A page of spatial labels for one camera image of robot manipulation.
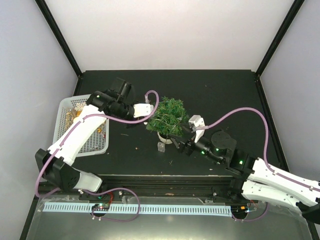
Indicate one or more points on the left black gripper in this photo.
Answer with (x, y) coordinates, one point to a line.
(128, 125)

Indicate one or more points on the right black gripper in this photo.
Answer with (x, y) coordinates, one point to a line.
(182, 144)

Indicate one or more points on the small green christmas tree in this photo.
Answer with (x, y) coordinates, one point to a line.
(167, 120)

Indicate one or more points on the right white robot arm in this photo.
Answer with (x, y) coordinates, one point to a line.
(253, 178)

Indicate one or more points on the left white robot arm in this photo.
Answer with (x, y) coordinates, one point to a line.
(56, 163)

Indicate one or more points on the white snowflake ornament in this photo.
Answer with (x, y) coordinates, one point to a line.
(79, 106)

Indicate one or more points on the white plastic basket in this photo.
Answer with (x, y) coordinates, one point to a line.
(97, 143)

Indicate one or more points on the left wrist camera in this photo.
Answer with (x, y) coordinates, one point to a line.
(142, 109)

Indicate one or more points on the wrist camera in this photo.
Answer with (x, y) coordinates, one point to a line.
(197, 124)
(142, 109)

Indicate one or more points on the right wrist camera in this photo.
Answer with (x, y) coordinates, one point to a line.
(197, 124)

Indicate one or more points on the light blue cable duct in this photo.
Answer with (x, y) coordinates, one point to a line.
(143, 209)

